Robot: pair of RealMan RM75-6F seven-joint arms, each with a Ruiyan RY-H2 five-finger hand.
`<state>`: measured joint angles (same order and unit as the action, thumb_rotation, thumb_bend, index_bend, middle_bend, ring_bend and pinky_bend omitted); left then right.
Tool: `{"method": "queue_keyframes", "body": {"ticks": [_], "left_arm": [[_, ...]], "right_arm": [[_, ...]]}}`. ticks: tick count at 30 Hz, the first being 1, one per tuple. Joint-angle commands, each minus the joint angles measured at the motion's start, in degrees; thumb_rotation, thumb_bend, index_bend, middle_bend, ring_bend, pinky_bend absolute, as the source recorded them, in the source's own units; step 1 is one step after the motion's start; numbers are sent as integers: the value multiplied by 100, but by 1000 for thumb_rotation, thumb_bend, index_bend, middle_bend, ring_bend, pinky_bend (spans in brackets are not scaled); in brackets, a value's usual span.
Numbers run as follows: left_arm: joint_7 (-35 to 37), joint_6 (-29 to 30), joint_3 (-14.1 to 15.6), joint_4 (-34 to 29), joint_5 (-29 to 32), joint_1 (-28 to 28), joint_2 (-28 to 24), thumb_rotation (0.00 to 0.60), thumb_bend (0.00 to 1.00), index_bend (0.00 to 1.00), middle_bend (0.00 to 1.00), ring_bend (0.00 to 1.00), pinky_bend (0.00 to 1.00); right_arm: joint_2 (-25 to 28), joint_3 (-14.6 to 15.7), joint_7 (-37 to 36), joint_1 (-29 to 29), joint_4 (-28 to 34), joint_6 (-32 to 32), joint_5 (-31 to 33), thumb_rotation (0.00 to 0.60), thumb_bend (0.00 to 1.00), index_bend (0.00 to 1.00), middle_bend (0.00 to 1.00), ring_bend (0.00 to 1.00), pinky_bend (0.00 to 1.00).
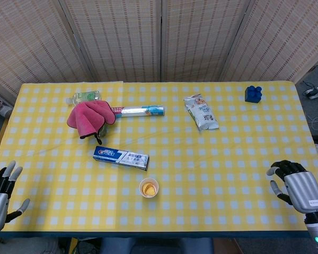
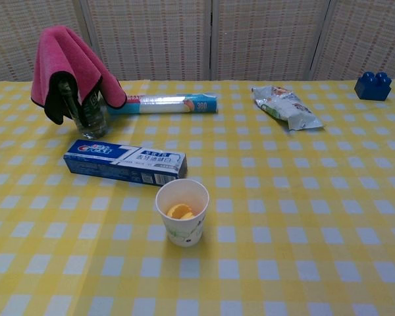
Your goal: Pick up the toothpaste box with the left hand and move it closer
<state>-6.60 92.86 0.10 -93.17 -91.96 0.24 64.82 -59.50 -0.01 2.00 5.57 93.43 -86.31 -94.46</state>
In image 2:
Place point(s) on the blue white toothpaste box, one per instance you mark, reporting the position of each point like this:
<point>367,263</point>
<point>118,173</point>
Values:
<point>95,164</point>

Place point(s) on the pink cloth with black trim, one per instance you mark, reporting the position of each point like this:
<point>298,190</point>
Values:
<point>69,52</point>

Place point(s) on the white snack packet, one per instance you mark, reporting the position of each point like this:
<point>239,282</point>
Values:
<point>289,108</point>

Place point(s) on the yellow white checked tablecloth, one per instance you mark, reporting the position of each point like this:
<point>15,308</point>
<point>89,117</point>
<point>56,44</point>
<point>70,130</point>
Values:
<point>283,214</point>

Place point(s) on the woven bamboo folding screen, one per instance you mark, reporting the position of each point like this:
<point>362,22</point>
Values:
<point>151,36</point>

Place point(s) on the clear glass jar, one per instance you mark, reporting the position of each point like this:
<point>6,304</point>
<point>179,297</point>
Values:
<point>93,121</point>

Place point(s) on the blue toy building block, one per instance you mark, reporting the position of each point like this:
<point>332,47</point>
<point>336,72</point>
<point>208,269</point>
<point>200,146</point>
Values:
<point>372,87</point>

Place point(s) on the orange fruit slice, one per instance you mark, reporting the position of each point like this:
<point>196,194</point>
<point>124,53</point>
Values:
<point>179,211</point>

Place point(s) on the white paper cup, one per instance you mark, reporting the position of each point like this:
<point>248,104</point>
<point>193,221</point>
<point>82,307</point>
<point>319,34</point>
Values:
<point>184,232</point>

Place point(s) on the cling film roll box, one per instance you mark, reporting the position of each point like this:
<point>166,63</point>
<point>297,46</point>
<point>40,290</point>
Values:
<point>164,104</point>

